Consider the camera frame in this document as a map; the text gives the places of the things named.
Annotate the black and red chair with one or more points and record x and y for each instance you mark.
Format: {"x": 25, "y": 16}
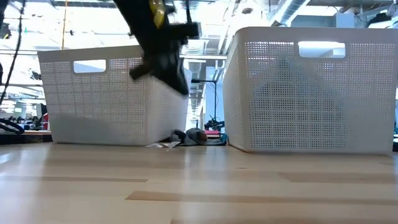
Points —
{"x": 42, "y": 110}

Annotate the grey garment with label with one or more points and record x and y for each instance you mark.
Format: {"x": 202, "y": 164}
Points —
{"x": 192, "y": 137}

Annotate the black tripod device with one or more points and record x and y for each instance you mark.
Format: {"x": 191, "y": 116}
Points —
{"x": 214, "y": 124}

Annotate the white perforated plastic bin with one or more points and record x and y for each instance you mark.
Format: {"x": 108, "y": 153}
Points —
{"x": 93, "y": 105}
{"x": 311, "y": 102}

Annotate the black hanging sign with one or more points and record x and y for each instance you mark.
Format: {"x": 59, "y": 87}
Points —
{"x": 36, "y": 75}

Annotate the grey ribbed ventilation duct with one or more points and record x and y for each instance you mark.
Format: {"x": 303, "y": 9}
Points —
{"x": 290, "y": 9}

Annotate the pink flat object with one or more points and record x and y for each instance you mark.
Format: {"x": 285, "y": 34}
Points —
{"x": 213, "y": 132}

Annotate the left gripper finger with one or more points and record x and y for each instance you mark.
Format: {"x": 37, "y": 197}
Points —
{"x": 171, "y": 71}
{"x": 141, "y": 71}

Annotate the white ceiling box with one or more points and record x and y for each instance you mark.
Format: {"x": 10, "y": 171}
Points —
{"x": 344, "y": 20}

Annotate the small grey ceiling sensor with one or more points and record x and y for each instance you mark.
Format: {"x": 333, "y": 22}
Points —
{"x": 247, "y": 11}

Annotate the black pole stand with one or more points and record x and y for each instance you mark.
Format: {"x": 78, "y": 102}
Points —
{"x": 215, "y": 99}

